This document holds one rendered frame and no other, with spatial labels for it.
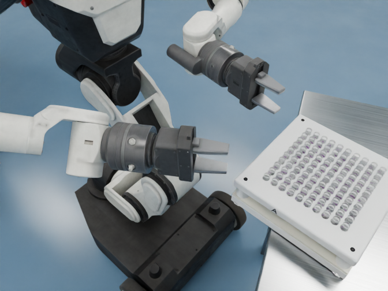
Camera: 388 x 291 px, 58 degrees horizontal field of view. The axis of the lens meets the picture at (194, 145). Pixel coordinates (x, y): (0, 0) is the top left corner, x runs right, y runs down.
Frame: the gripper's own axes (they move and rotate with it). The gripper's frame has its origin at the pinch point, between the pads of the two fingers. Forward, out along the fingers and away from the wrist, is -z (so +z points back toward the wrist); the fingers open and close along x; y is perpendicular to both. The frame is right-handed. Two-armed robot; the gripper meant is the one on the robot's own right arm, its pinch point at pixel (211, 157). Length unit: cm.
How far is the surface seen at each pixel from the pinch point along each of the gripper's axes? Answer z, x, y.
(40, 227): 84, 100, -27
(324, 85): -56, 104, -160
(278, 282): -14.1, 13.2, 15.0
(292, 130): -15.4, 6.2, -15.1
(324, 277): -22.0, 13.3, 12.8
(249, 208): -8.0, 11.6, 2.2
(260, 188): -9.5, 6.0, 1.1
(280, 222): -14.0, 10.6, 4.8
